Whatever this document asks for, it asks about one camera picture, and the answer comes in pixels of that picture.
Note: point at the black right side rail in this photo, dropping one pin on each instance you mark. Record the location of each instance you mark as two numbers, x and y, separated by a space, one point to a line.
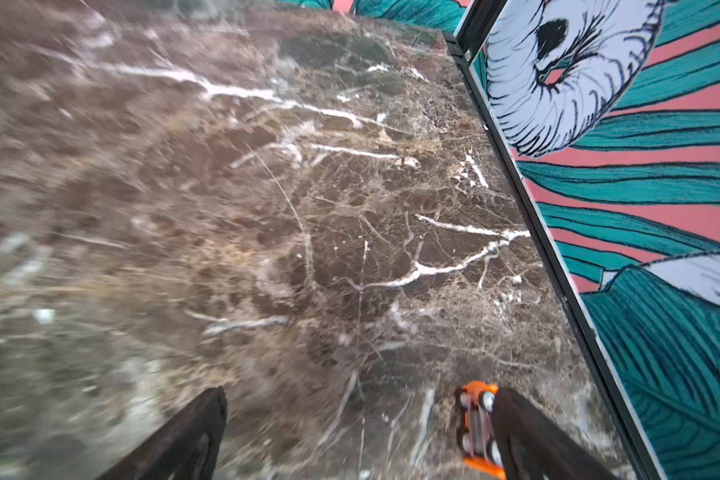
638 449

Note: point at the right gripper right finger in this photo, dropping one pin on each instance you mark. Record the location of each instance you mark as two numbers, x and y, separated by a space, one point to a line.
532 446

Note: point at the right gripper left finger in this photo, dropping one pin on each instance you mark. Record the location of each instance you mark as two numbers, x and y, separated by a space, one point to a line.
185 447

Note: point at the right black frame post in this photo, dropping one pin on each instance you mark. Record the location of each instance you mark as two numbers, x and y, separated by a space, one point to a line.
474 28

